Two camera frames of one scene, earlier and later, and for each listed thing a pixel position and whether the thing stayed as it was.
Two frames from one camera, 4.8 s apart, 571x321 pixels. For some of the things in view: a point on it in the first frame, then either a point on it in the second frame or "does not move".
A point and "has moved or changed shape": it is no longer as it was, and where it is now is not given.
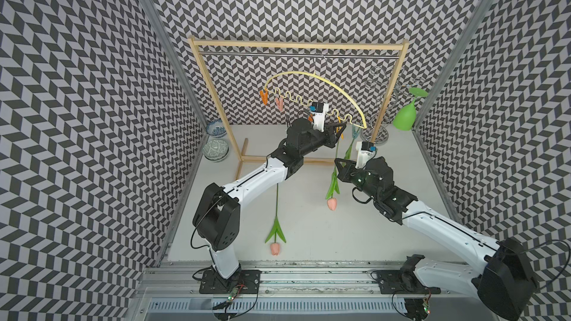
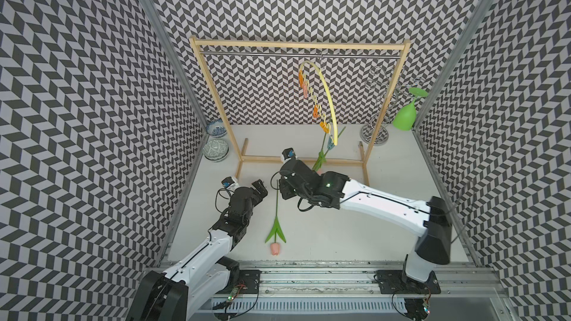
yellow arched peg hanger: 279,102 -> 315,87
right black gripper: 345,172 -> 284,186
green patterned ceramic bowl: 215,151 does not move
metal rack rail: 299,55 does not move
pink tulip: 276,228 does not move
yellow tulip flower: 355,131 -> 322,157
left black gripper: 329,133 -> 259,187
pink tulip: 334,186 has moved or changed shape
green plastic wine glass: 405,117 does not move
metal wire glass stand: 382,94 does not move
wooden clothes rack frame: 196,42 does not move
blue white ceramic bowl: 215,128 does not move
